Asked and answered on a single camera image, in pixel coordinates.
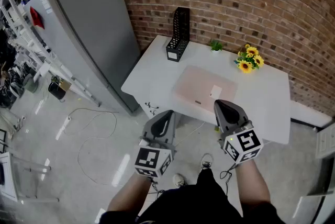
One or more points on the white side table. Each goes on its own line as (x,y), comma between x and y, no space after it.
(8,178)

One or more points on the small green potted plant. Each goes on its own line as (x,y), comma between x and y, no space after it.
(216,45)

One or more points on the red fridge magnet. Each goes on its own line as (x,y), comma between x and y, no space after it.
(36,17)

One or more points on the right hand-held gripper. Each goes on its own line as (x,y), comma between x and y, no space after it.
(244,143)

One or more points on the pink folder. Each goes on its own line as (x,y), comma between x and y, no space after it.
(196,84)

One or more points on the white drawer cabinet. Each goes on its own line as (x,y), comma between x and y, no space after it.
(325,140)

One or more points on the yellow sunflower bouquet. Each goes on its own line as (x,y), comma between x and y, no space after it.
(248,60)

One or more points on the black waste bin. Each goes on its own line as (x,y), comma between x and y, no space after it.
(56,90)

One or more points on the person's right forearm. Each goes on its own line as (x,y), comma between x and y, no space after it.
(252,182)

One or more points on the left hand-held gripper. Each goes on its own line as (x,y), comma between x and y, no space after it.
(147,158)

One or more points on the person's left forearm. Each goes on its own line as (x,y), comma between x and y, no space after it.
(129,195)

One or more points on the black mesh file holder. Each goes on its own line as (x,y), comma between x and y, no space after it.
(180,34)

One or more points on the person's right white shoe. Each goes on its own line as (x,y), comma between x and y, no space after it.
(207,160)

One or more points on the grey refrigerator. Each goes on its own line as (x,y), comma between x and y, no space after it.
(89,29)

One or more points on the person's white shoe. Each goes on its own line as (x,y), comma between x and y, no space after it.
(207,160)
(179,180)

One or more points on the person's left white shoe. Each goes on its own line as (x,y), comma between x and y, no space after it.
(179,180)

